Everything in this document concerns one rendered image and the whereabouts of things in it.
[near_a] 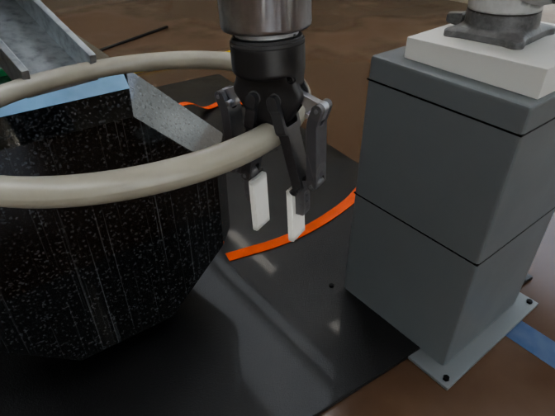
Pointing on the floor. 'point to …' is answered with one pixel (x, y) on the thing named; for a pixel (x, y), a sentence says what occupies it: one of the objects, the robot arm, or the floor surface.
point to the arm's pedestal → (448, 209)
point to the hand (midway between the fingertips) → (277, 207)
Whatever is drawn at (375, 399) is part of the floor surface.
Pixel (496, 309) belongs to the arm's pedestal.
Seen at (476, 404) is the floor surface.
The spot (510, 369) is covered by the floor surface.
